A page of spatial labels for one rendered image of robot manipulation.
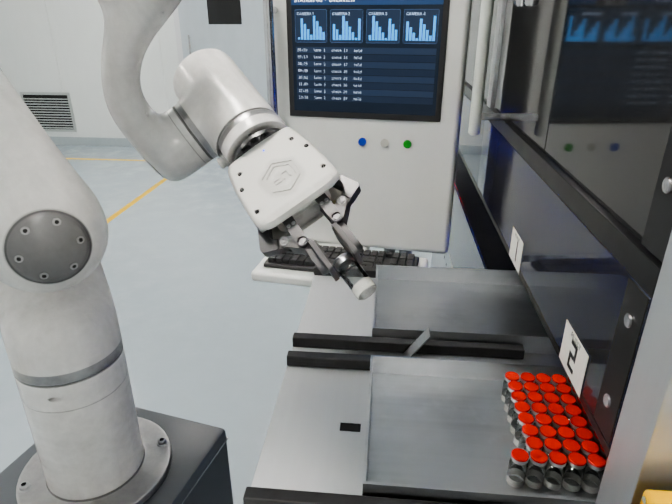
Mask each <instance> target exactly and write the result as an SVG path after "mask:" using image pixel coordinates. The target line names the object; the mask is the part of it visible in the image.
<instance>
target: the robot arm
mask: <svg viewBox="0 0 672 504"><path fill-rule="evenodd" d="M97 1H98V2H99V4H100V7H101V9H102V12H103V17H104V35H103V44H102V52H101V81H102V89H103V94H104V98H105V102H106V105H107V108H108V110H109V112H110V114H111V116H112V118H113V120H114V122H115V123H116V125H117V126H118V128H119V129H120V131H121V132H122V133H123V135H124V136H125V137H126V138H127V140H128V141H129V142H130V143H131V144H132V146H133V147H134V148H135V149H136V150H137V151H138V152H139V154H140V155H141V156H142V157H143V158H144V160H145V161H146V162H147V163H148V164H149V165H150V166H151V167H152V168H153V169H154V170H155V172H156V173H158V174H159V175H161V176H162V177H163V178H165V179H167V180H169V181H180V180H183V179H185V178H187V177H189V176H190V175H192V174H193V173H195V172H196V171H198V170H199V169H200V168H202V167H203V166H205V165H206V164H207V163H209V162H210V161H211V160H213V159H214V158H216V157H219V158H217V159H216V160H217V162H218V164H219V165H220V167H221V168H223V169H224V168H226V167H227V166H228V167H229V169H228V175H229V178H230V181H231V183H232V186H233V188H234V190H235V192H236V194H237V196H238V198H239V200H240V201H241V203H242V205H243V206H244V208H245V210H246V212H247V213H248V215H249V216H250V218H251V220H252V221H253V223H254V224H255V226H256V227H257V229H258V238H259V247H260V251H261V252H262V253H263V255H264V256H265V257H271V256H275V255H279V254H282V253H284V252H286V253H294V254H304V255H305V256H307V257H310V258H311V259H312V261H313V262H314V264H315V265H316V266H317V268H318V269H319V271H320V272H321V273H322V275H323V276H325V275H326V274H328V273H330V274H331V276H332V277H333V278H334V280H335V281H338V280H339V279H340V278H339V277H341V276H340V274H339V272H338V271H337V269H336V267H335V266H334V264H333V263H332V262H331V260H330V259H329V258H328V256H327V255H326V254H325V252H324V251H323V250H322V248H321V247H320V246H319V244H318V243H317V241H316V240H314V241H313V239H311V238H307V236H306V235H305V234H304V232H303V231H304V230H305V229H307V228H308V227H309V226H311V225H312V224H314V223H315V222H317V221H318V220H319V219H321V218H322V217H324V216H325V217H326V218H327V219H328V221H329V222H330V223H331V226H332V230H333V232H334V234H335V236H336V238H337V240H338V241H339V242H340V244H341V245H342V246H343V247H344V249H345V250H346V251H347V252H348V253H350V254H351V256H352V257H353V258H354V261H356V262H358V263H359V264H361V263H363V259H362V257H361V255H360V253H359V251H360V250H362V249H363V247H362V245H361V243H360V242H359V240H358V239H357V238H356V237H355V235H354V234H353V233H352V232H351V230H350V229H349V228H348V226H347V222H348V217H349V213H350V206H351V205H352V203H354V201H355V200H356V198H357V197H358V195H359V194H360V192H361V189H360V186H359V183H358V182H357V181H354V180H352V179H350V178H348V177H345V176H343V175H341V174H339V173H338V171H337V170H336V169H335V167H334V166H333V165H332V164H331V163H330V162H329V160H328V159H327V158H326V157H325V156H324V155H323V154H322V153H321V152H320V151H319V150H318V149H317V148H316V147H315V146H313V145H312V144H311V143H310V142H309V141H308V140H307V139H306V138H305V137H303V136H302V135H301V134H299V133H298V132H297V131H295V130H294V129H292V128H289V127H287V126H286V124H285V123H284V122H283V121H282V120H281V118H280V117H279V116H278V115H277V114H276V113H275V111H274V110H273V109H272V108H271V106H270V105H269V104H268V103H267V102H266V100H265V99H264V98H263V97H262V96H261V94H260V93H259V92H258V91H257V89H256V88H255V87H254V86H253V85H252V83H251V82H250V81H249V80H248V78H247V77H246V76H245V75H244V74H243V72H242V71H241V70H240V69H239V67H238V66H237V65H236V64H235V63H234V61H233V60H232V59H231V58H230V57H229V56H228V55H227V54H226V53H224V52H222V51H220V50H217V49H211V48H210V49H201V50H198V51H195V52H193V53H191V54H190V55H188V56H187V57H186V58H185V59H184V60H183V61H182V62H181V63H180V64H179V66H178V68H177V69H176V72H175V75H174V79H173V87H174V91H175V94H176V96H177V98H178V99H179V101H178V102H177V103H176V104H175V105H174V106H173V107H171V108H170V109H169V110H167V111H166V112H164V113H161V114H159V113H156V112H155V111H154V110H153V109H152V108H151V107H150V105H149V104H148V102H147V101H146V99H145V97H144V95H143V92H142V88H141V81H140V75H141V66H142V62H143V59H144V56H145V53H146V51H147V49H148V47H149V45H150V43H151V41H152V40H153V38H154V37H155V35H156V34H157V32H158V31H159V30H160V29H161V27H162V26H163V25H164V23H165V22H166V21H167V20H168V18H169V17H170V16H171V14H172V13H173V12H174V11H175V9H176V8H177V7H178V5H179V4H180V2H181V1H182V0H97ZM108 235H109V233H108V223H107V219H106V216H105V213H104V210H103V208H102V206H101V204H100V202H99V200H98V199H97V197H96V195H95V194H94V193H93V191H92V190H91V189H90V187H89V186H88V185H87V184H86V182H85V181H84V180H83V179H82V178H81V176H80V175H79V174H78V173H77V172H76V170H75V169H74V168H73V167H72V165H71V164H70V163H69V162H68V160H67V159H66V158H65V157H64V155H63V154H62V153H61V152H60V150H59V149H58V148H57V146H56V145H55V144H54V142H53V141H52V140H51V138H50V137H49V135H48V134H47V133H46V131H45V130H44V129H43V127H42V126H41V125H40V123H39V122H38V120H37V119H36V118H35V116H34V115H33V114H32V112H31V111H30V109H29V108H28V107H27V105H26V104H25V103H24V101H23V100H22V98H21V97H20V96H19V94H18V93H17V91H16V90H15V89H14V87H13V86H12V84H11V83H10V81H9V80H8V78H7V77H6V76H5V74H4V73H3V71H2V70H1V68H0V331H1V335H2V338H3V342H4V345H5V349H6V352H7V355H8V359H9V362H10V365H11V368H12V371H13V375H14V378H15V381H16V384H17V388H18V391H19V394H20V397H21V401H22V404H23V408H24V411H25V414H26V417H27V421H28V424H29V427H30V430H31V434H32V437H33V440H34V443H35V447H36V450H37V452H36V453H35V454H34V455H33V456H32V458H31V459H30V460H29V462H28V463H27V464H26V466H25V467H24V469H23V471H22V473H21V474H20V476H19V480H18V483H17V486H16V498H17V503H18V504H143V503H144V502H145V501H146V500H148V499H149V498H150V497H151V496H152V495H153V493H154V492H155V491H156V490H157V489H158V488H159V487H160V485H161V483H162V482H163V480H164V479H165V477H166V475H167V473H168V470H169V468H170V464H171V459H172V455H171V445H170V441H169V438H168V436H167V434H166V433H165V431H164V430H163V429H162V428H161V427H160V426H159V425H157V424H155V423H154V422H152V421H150V420H147V419H144V418H141V417H137V412H136V407H135V402H134V397H133V392H132V387H131V382H130V377H129V371H128V366H127V361H126V356H125V351H124V346H123V341H122V336H121V331H120V326H119V321H118V317H117V312H116V308H115V304H114V301H113V297H112V294H111V291H110V288H109V285H108V281H107V279H106V276H105V273H104V270H103V267H102V264H101V260H102V258H103V256H104V253H105V251H106V248H107V244H108Z"/></svg>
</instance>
